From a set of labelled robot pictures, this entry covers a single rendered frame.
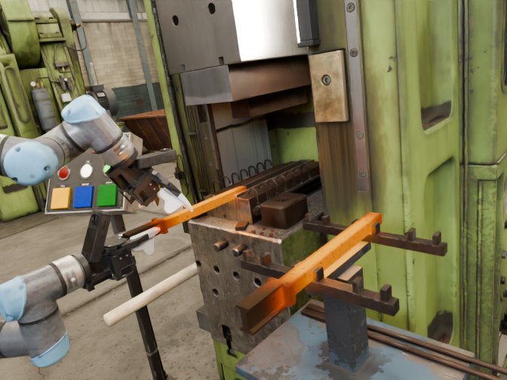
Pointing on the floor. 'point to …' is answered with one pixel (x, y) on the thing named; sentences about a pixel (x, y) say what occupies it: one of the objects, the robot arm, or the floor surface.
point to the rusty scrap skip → (150, 129)
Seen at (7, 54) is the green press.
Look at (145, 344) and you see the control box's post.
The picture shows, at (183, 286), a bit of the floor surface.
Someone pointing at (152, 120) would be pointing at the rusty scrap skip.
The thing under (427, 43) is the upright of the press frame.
